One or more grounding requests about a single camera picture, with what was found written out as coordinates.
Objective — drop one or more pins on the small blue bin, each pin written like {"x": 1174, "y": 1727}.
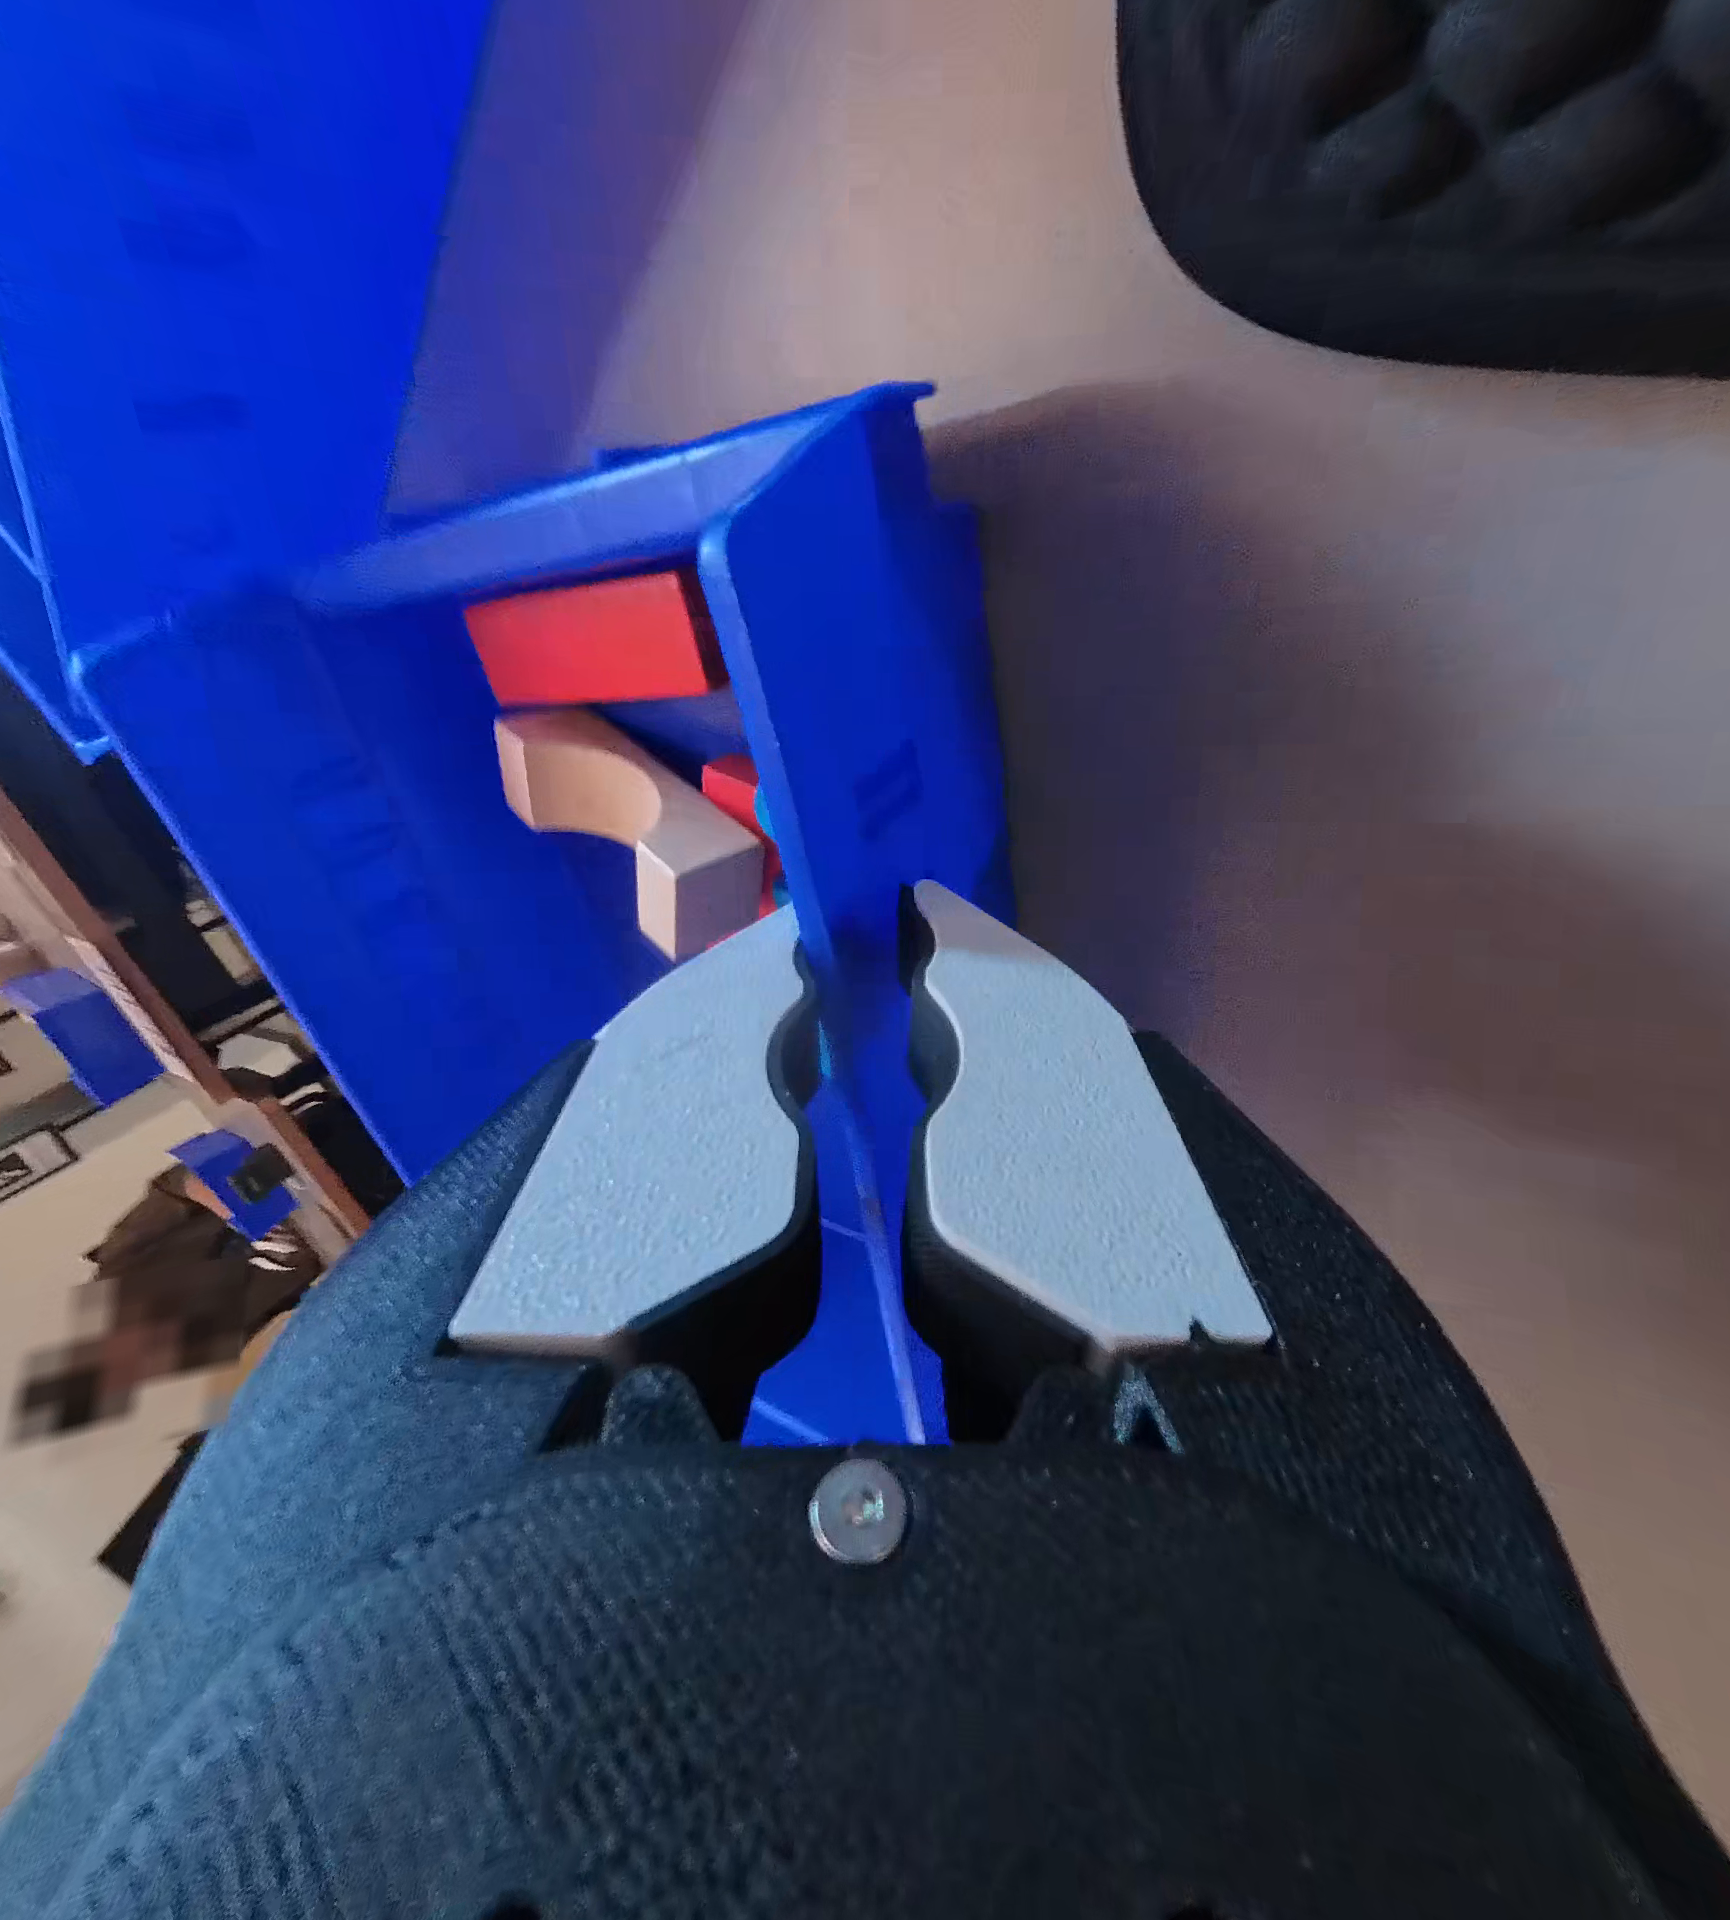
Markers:
{"x": 93, "y": 1034}
{"x": 212, "y": 1162}

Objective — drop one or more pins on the red rectangular wooden block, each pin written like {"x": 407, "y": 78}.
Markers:
{"x": 595, "y": 638}
{"x": 730, "y": 794}

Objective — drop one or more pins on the natural wooden arch block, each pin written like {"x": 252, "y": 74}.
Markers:
{"x": 581, "y": 781}

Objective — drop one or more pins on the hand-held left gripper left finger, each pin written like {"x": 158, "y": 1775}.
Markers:
{"x": 654, "y": 1170}

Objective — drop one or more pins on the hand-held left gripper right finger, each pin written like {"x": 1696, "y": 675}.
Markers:
{"x": 1074, "y": 1170}

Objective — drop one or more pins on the black wrist rest pad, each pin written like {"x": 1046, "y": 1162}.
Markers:
{"x": 1481, "y": 164}

